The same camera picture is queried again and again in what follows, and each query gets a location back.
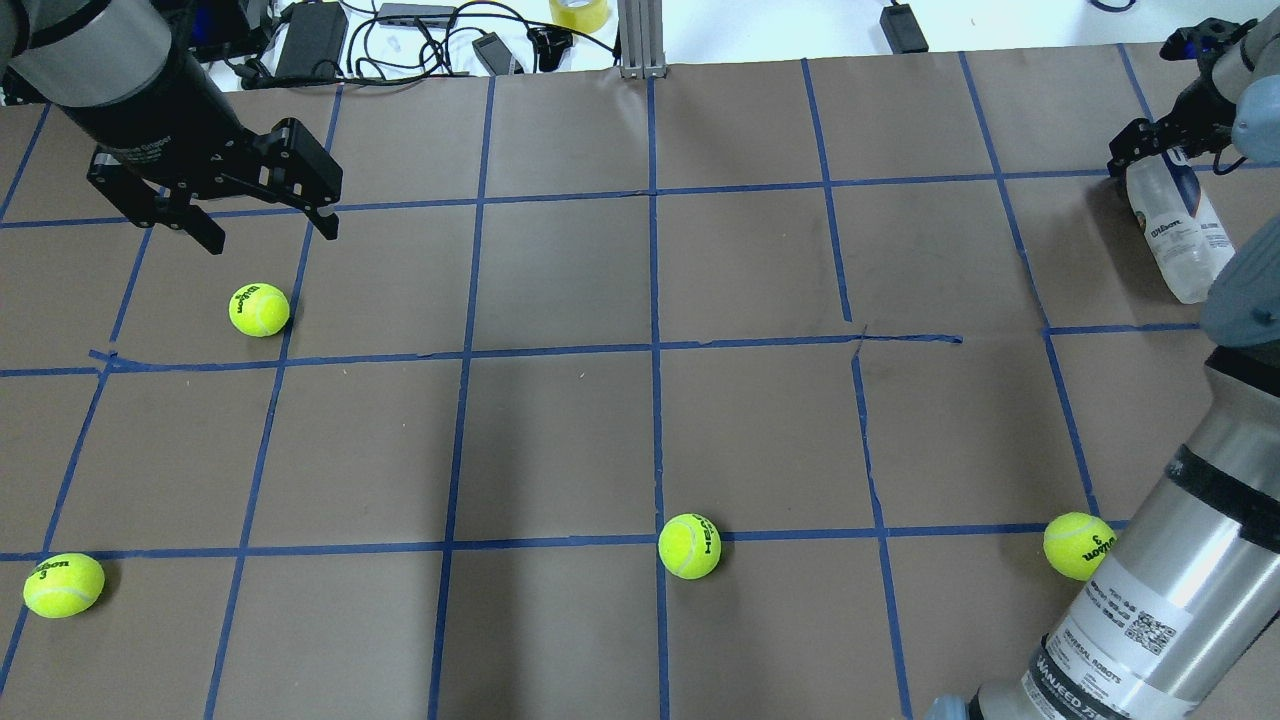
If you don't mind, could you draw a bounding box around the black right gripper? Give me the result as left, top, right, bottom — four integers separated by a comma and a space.
1106, 76, 1242, 179

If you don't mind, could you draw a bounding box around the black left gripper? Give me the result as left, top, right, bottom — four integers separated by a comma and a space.
70, 55, 343, 255

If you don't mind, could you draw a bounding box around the clear tennis ball can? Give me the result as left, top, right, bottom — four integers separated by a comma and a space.
1124, 149, 1235, 305

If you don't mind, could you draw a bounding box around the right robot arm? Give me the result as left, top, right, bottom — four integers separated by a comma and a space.
928, 13, 1279, 719

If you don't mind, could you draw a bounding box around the tennis ball near left arm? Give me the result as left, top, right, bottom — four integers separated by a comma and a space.
23, 553, 106, 619

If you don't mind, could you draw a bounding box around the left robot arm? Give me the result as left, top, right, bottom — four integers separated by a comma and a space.
3, 1, 343, 255

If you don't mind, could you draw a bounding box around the front Wilson tennis ball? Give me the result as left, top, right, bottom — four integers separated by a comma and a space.
228, 282, 292, 338

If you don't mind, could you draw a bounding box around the tennis ball near base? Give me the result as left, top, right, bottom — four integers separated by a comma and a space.
1042, 512, 1117, 582

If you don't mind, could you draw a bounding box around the centre tennis ball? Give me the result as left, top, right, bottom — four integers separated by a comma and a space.
658, 512, 723, 580

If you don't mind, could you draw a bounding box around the black power adapter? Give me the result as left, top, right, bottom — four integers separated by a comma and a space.
273, 1, 348, 81

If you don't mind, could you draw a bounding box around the grey usb hub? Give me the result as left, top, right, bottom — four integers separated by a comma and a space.
374, 3, 457, 29

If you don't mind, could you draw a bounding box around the small black charger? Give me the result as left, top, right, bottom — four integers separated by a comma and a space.
879, 1, 931, 55

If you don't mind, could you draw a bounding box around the yellow tape roll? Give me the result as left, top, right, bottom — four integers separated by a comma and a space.
548, 0, 611, 35

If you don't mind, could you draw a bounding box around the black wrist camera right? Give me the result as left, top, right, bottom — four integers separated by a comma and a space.
1158, 17, 1258, 61

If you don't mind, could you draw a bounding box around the aluminium frame post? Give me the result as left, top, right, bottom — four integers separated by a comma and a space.
617, 0, 668, 79

